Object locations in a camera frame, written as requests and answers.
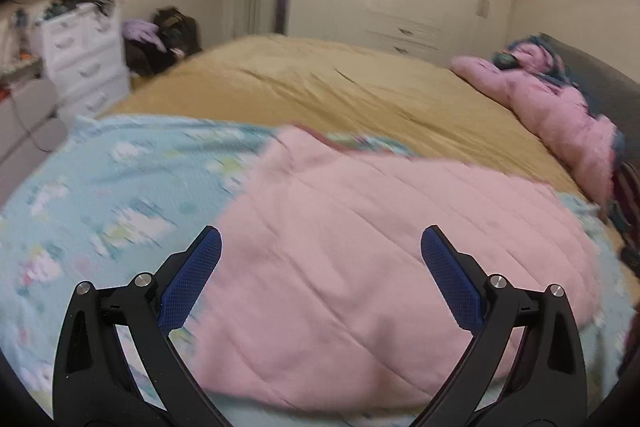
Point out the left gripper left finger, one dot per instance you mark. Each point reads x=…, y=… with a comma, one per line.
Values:
x=92, y=381

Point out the lilac garment pile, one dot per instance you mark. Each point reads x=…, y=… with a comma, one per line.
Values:
x=144, y=32

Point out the dark patterned pillow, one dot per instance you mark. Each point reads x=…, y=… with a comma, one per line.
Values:
x=534, y=56

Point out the white drawer chest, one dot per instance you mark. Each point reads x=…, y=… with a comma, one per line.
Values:
x=83, y=55

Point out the pink duvet at headboard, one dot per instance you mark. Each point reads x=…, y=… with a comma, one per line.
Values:
x=560, y=116

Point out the black backpack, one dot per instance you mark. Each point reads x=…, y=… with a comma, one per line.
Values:
x=179, y=33

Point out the pink quilted jacket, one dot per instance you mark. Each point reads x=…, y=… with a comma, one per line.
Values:
x=321, y=300

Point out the striped maroon cloth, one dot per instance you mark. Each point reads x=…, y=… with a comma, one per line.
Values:
x=625, y=213

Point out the Hello Kitty blue blanket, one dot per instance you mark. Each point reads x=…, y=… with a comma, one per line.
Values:
x=125, y=192

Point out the grey chair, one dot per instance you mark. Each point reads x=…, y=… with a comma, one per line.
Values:
x=30, y=131

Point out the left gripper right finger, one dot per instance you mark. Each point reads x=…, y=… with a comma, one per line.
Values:
x=524, y=365

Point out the tan bed cover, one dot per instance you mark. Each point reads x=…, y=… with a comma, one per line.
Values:
x=333, y=87

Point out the grey padded headboard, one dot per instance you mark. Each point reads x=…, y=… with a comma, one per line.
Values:
x=613, y=94

